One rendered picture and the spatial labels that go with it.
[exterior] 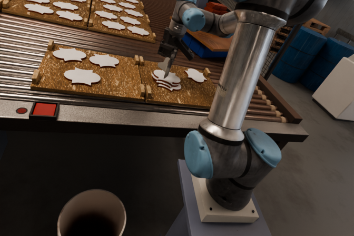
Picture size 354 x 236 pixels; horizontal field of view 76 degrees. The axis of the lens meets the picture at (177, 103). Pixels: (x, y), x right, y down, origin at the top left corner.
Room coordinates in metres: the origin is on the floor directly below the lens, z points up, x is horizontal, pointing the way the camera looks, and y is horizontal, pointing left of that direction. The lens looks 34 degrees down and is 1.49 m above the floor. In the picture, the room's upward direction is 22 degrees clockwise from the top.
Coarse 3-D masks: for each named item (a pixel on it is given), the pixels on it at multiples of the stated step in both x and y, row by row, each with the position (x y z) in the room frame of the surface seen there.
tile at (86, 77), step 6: (66, 72) 0.72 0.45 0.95; (72, 72) 0.73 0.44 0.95; (78, 72) 0.75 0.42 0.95; (84, 72) 0.76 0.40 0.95; (90, 72) 0.78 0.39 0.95; (66, 78) 0.69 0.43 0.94; (72, 78) 0.69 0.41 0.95; (78, 78) 0.71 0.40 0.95; (84, 78) 0.72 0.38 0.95; (90, 78) 0.74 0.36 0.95; (96, 78) 0.75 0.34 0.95; (72, 84) 0.67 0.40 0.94; (84, 84) 0.70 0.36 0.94; (90, 84) 0.70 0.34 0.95
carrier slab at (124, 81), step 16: (64, 48) 0.90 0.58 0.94; (80, 48) 0.95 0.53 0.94; (48, 64) 0.74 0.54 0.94; (64, 64) 0.78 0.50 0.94; (80, 64) 0.82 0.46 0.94; (128, 64) 0.98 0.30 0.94; (48, 80) 0.64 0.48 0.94; (64, 80) 0.68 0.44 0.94; (112, 80) 0.80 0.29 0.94; (128, 80) 0.85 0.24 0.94; (96, 96) 0.68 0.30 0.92; (112, 96) 0.70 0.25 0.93; (128, 96) 0.73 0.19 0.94
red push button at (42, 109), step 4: (36, 104) 0.52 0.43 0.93; (40, 104) 0.52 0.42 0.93; (44, 104) 0.53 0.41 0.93; (48, 104) 0.54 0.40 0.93; (52, 104) 0.54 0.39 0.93; (36, 108) 0.50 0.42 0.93; (40, 108) 0.51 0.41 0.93; (44, 108) 0.51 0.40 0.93; (48, 108) 0.52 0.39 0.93; (52, 108) 0.53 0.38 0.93; (36, 112) 0.49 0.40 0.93; (40, 112) 0.49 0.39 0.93; (44, 112) 0.50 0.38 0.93; (48, 112) 0.50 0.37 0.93; (52, 112) 0.51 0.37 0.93
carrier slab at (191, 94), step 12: (144, 72) 0.97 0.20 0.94; (180, 72) 1.11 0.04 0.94; (144, 84) 0.86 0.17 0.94; (156, 84) 0.90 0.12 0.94; (180, 84) 0.99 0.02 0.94; (192, 84) 1.03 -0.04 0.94; (204, 84) 1.08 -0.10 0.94; (156, 96) 0.81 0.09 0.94; (168, 96) 0.84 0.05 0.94; (180, 96) 0.88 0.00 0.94; (192, 96) 0.92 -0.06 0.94; (204, 96) 0.96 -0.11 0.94; (204, 108) 0.88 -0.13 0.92
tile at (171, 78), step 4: (156, 72) 0.96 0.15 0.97; (160, 72) 0.97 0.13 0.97; (164, 72) 0.99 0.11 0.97; (156, 76) 0.93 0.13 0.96; (160, 76) 0.93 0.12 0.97; (168, 76) 0.96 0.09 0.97; (172, 76) 0.98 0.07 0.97; (176, 76) 0.99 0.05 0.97; (160, 80) 0.91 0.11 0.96; (164, 80) 0.91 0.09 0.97; (168, 80) 0.93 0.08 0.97; (172, 80) 0.94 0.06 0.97; (176, 80) 0.96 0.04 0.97; (180, 80) 0.97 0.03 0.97
